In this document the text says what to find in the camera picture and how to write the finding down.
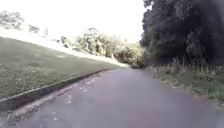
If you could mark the grey asphalt path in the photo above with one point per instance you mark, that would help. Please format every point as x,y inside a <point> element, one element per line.
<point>123,103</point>

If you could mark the grey stone kerb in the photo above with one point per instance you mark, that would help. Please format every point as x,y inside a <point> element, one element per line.
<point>40,91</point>

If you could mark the wood of trees and bushes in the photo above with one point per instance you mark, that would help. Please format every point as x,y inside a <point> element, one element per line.
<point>183,30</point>

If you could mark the grass verge with leaves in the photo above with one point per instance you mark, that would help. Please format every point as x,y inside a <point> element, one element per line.
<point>195,83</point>

